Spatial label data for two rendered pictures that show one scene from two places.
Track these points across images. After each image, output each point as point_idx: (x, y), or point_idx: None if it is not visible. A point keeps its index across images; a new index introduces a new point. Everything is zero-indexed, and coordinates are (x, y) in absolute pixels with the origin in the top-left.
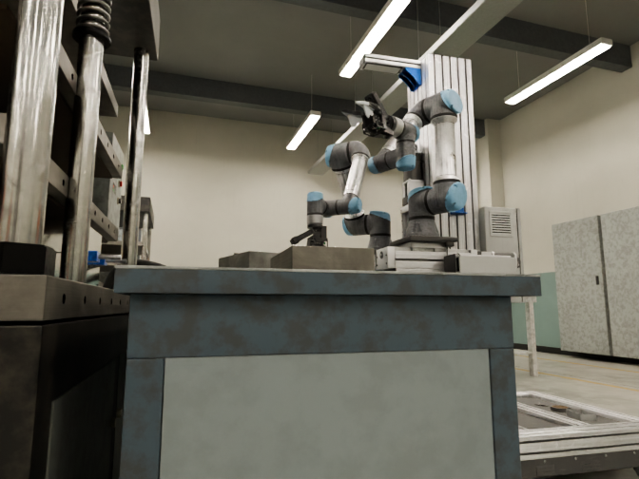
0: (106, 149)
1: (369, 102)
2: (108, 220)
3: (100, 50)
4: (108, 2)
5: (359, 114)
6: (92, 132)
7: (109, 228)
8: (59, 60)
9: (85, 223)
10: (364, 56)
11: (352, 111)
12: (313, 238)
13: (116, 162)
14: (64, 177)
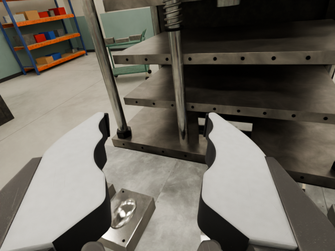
0: (270, 62)
1: (34, 159)
2: (292, 111)
3: (170, 39)
4: (167, 1)
5: (198, 209)
6: (174, 84)
7: (299, 116)
8: (148, 62)
9: (178, 122)
10: None
11: (207, 146)
12: None
13: (328, 59)
14: (172, 103)
